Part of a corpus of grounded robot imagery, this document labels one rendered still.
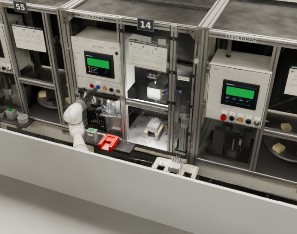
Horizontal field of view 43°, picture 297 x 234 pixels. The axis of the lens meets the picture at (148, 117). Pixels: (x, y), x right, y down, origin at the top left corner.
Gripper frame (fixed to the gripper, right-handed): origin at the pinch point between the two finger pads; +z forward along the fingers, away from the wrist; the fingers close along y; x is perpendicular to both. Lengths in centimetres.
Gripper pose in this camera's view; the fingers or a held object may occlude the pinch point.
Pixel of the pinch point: (93, 90)
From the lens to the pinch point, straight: 310.1
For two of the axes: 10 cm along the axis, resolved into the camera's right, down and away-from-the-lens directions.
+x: -9.3, -2.1, 3.0
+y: 0.0, -8.2, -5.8
